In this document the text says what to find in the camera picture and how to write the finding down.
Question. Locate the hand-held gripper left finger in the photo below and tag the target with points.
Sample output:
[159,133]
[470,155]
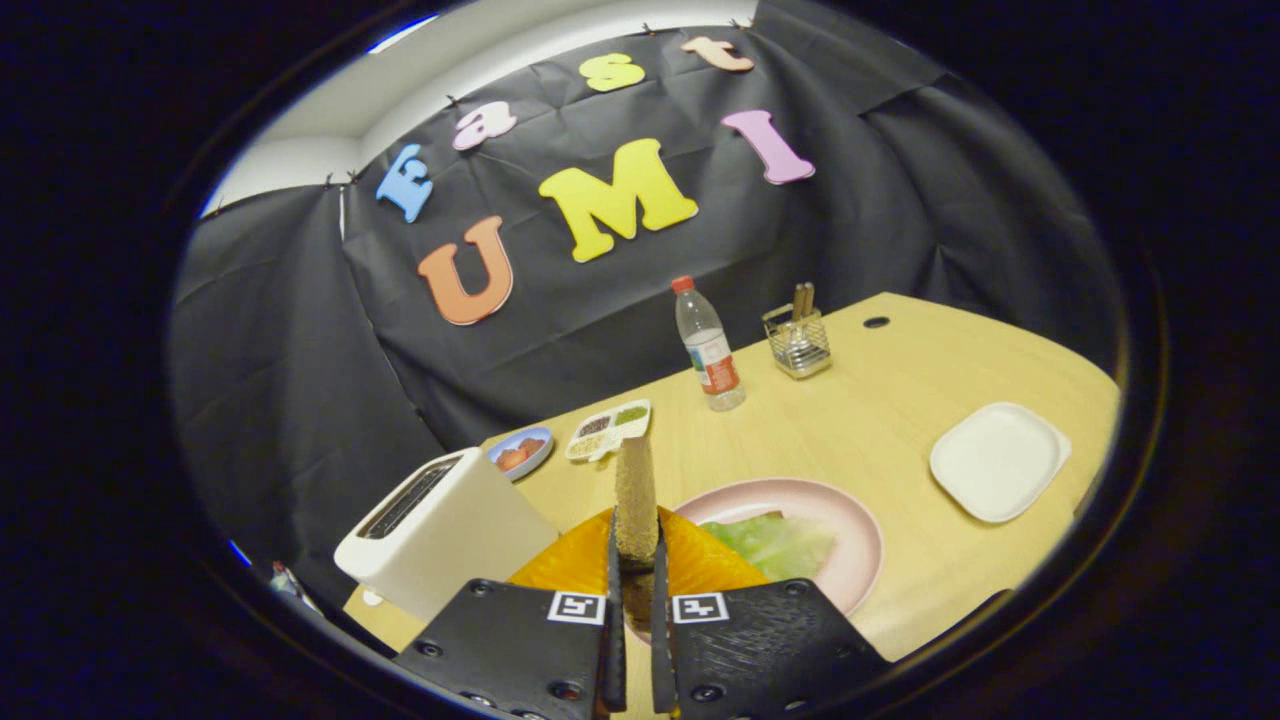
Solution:
[614,650]

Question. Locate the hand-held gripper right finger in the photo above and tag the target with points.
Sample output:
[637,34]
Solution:
[662,650]

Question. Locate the brown bread slice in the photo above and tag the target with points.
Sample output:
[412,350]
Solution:
[636,500]

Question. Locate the green lettuce leaf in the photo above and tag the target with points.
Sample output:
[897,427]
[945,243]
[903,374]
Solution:
[780,545]

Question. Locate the white toaster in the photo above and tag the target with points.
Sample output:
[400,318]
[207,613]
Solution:
[470,540]

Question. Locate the small blue plate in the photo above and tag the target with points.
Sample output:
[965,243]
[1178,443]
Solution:
[528,474]

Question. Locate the pink round plate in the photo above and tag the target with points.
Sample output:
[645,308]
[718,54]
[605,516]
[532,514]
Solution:
[850,540]

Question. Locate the red food pieces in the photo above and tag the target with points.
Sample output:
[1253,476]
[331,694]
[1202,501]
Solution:
[520,453]

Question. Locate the white divided condiment dish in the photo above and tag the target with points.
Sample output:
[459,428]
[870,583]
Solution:
[605,430]

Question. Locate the clear water bottle red cap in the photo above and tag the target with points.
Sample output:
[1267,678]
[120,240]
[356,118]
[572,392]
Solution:
[712,360]

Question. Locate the small colourful object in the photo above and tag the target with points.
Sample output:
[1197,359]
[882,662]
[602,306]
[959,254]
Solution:
[287,582]

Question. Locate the wooden chopstick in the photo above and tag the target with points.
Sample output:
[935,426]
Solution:
[808,300]
[798,302]

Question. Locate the white square plate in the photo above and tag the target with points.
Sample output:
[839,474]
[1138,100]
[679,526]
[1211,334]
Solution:
[1000,460]

